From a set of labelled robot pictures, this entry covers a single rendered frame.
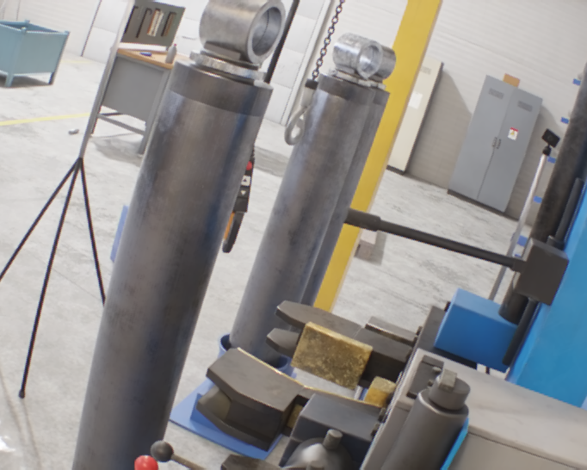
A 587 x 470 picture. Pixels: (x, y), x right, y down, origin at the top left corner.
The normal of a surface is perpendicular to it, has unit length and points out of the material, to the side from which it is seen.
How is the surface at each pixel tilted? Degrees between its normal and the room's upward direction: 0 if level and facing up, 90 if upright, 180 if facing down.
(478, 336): 90
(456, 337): 90
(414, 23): 90
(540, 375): 90
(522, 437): 0
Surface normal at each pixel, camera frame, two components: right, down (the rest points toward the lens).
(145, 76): -0.26, 0.15
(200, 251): 0.65, 0.40
